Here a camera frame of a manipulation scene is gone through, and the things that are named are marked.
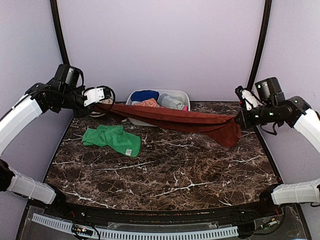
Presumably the brown towel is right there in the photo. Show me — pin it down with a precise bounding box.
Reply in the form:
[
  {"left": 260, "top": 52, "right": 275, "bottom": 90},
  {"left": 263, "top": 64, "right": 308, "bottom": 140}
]
[{"left": 92, "top": 103, "right": 241, "bottom": 148}]

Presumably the right black frame post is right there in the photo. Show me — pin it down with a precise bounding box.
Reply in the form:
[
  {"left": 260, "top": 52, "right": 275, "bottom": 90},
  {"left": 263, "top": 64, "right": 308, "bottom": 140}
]
[{"left": 246, "top": 0, "right": 273, "bottom": 90}]

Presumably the small electronics board with leds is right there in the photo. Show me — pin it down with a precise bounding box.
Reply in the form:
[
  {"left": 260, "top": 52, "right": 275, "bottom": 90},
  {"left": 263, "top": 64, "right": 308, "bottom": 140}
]
[{"left": 71, "top": 224, "right": 94, "bottom": 237}]

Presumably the orange bunny pattern towel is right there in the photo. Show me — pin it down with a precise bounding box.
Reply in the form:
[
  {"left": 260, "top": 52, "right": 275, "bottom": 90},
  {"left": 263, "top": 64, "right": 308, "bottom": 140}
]
[{"left": 131, "top": 98, "right": 160, "bottom": 108}]

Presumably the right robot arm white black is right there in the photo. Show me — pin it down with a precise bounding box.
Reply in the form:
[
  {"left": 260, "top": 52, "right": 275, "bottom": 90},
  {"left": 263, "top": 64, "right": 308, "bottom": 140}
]
[{"left": 235, "top": 77, "right": 320, "bottom": 217}]

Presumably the dark blue rolled towel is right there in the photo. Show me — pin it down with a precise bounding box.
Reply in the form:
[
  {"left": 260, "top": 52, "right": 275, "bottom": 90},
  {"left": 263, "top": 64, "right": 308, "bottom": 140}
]
[{"left": 130, "top": 90, "right": 160, "bottom": 102}]

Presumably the grey rolled towel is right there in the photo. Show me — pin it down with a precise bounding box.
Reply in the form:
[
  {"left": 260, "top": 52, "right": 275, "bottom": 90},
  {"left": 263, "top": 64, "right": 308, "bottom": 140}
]
[{"left": 157, "top": 93, "right": 185, "bottom": 110}]

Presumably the black frame post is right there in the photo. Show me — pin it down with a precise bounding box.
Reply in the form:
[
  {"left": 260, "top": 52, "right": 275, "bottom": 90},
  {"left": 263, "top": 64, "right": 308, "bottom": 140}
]
[
  {"left": 49, "top": 0, "right": 70, "bottom": 65},
  {"left": 246, "top": 0, "right": 273, "bottom": 90}
]

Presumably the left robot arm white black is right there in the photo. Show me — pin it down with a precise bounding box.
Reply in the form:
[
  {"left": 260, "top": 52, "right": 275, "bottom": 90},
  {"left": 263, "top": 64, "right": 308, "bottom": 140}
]
[{"left": 0, "top": 64, "right": 87, "bottom": 218}]

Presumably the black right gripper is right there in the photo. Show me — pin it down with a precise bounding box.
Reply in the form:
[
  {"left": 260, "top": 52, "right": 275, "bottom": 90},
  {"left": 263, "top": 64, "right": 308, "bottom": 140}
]
[{"left": 235, "top": 102, "right": 277, "bottom": 130}]

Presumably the black front table rail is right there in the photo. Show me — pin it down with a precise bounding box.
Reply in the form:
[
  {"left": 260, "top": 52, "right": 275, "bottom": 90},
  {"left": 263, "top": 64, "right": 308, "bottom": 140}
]
[{"left": 27, "top": 194, "right": 298, "bottom": 227}]

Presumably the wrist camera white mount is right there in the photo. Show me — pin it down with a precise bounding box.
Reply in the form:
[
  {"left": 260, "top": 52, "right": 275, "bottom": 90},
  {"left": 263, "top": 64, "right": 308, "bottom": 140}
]
[
  {"left": 235, "top": 86, "right": 259, "bottom": 111},
  {"left": 82, "top": 86, "right": 112, "bottom": 107}
]

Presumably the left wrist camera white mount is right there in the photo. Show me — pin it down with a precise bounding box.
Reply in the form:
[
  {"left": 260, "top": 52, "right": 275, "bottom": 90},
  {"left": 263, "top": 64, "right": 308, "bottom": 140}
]
[{"left": 82, "top": 86, "right": 112, "bottom": 107}]

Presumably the green microfibre towel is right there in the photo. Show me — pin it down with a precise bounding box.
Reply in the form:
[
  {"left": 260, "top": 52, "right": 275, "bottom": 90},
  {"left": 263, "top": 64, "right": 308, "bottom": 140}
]
[{"left": 82, "top": 125, "right": 141, "bottom": 158}]

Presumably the grey plastic basin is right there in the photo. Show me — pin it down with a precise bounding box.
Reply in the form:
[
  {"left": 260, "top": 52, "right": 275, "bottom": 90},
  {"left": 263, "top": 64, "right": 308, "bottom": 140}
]
[{"left": 126, "top": 89, "right": 191, "bottom": 127}]

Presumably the left black frame post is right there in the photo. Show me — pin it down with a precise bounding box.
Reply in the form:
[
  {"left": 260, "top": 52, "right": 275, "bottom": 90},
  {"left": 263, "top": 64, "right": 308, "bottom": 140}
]
[{"left": 49, "top": 0, "right": 70, "bottom": 65}]

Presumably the white slotted cable duct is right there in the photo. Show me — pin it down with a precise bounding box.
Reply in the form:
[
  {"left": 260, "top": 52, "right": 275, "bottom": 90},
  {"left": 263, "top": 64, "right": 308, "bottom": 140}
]
[{"left": 31, "top": 213, "right": 239, "bottom": 240}]

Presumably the round beige embroidered cloth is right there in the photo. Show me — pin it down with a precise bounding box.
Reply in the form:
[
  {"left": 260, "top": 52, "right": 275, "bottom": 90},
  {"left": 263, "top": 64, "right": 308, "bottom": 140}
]
[{"left": 89, "top": 99, "right": 113, "bottom": 118}]

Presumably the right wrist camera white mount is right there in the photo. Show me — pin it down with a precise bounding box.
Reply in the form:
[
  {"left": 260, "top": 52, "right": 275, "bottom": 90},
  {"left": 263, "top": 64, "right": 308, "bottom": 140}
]
[{"left": 235, "top": 86, "right": 259, "bottom": 111}]

